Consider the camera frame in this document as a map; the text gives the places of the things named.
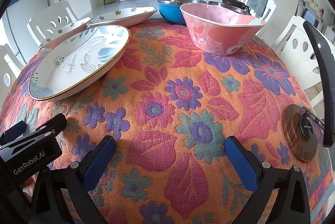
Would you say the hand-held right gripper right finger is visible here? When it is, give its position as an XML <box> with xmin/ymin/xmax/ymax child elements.
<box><xmin>224</xmin><ymin>136</ymin><xmax>312</xmax><ymax>224</ymax></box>

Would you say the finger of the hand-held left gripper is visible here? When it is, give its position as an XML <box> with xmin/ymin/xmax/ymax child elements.
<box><xmin>25</xmin><ymin>113</ymin><xmax>67</xmax><ymax>142</ymax></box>
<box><xmin>0</xmin><ymin>121</ymin><xmax>27</xmax><ymax>145</ymax></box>

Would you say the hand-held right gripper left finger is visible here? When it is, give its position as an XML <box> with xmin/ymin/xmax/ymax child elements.
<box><xmin>29</xmin><ymin>135</ymin><xmax>116</xmax><ymax>224</ymax></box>

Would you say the round plate with blue flowers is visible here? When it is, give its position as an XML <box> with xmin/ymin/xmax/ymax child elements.
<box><xmin>28</xmin><ymin>25</ymin><xmax>131</xmax><ymax>101</ymax></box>

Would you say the rectangular plate with green flowers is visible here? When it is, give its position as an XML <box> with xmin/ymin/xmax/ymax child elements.
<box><xmin>86</xmin><ymin>6</ymin><xmax>158</xmax><ymax>28</ymax></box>
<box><xmin>39</xmin><ymin>17</ymin><xmax>93</xmax><ymax>48</ymax></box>

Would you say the pink cartoon print bowl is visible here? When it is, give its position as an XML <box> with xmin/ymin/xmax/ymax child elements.
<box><xmin>180</xmin><ymin>3</ymin><xmax>267</xmax><ymax>56</ymax></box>

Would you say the pink steel-lined bowl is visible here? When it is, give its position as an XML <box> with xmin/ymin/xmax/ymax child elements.
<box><xmin>207</xmin><ymin>1</ymin><xmax>248</xmax><ymax>15</ymax></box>

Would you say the blue steel-lined bowl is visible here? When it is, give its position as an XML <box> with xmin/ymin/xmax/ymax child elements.
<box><xmin>157</xmin><ymin>0</ymin><xmax>207</xmax><ymax>25</ymax></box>

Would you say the black stand with wooden base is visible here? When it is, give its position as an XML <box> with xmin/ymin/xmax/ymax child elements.
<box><xmin>282</xmin><ymin>20</ymin><xmax>335</xmax><ymax>164</ymax></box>

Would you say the white dining chair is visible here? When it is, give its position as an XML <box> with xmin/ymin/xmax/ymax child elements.
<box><xmin>27</xmin><ymin>0</ymin><xmax>79</xmax><ymax>47</ymax></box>
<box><xmin>0</xmin><ymin>44</ymin><xmax>25</xmax><ymax>105</ymax></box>
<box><xmin>241</xmin><ymin>0</ymin><xmax>277</xmax><ymax>22</ymax></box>
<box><xmin>272</xmin><ymin>15</ymin><xmax>327</xmax><ymax>112</ymax></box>

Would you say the floral orange tablecloth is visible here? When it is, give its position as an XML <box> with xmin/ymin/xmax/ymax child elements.
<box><xmin>0</xmin><ymin>19</ymin><xmax>335</xmax><ymax>224</ymax></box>

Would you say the grey towel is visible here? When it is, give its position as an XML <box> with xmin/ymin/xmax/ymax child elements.
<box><xmin>247</xmin><ymin>0</ymin><xmax>270</xmax><ymax>18</ymax></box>

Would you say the white storage shelf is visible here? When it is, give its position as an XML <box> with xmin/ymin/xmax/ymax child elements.
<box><xmin>298</xmin><ymin>0</ymin><xmax>335</xmax><ymax>44</ymax></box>

